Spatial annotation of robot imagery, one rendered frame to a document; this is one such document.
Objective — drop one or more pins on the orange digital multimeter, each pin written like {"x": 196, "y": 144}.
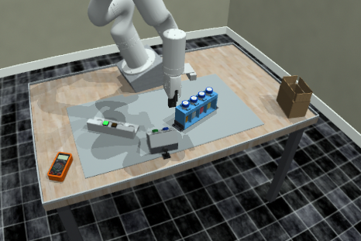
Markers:
{"x": 60, "y": 166}

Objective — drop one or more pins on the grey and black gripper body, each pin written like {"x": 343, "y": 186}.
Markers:
{"x": 171, "y": 83}

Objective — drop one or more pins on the small open brown cardboard box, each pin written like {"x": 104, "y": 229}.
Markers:
{"x": 293, "y": 106}

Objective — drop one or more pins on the blue screw cap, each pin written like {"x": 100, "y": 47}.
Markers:
{"x": 185, "y": 104}
{"x": 193, "y": 99}
{"x": 201, "y": 94}
{"x": 209, "y": 90}

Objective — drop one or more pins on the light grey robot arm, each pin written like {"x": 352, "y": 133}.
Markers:
{"x": 154, "y": 13}

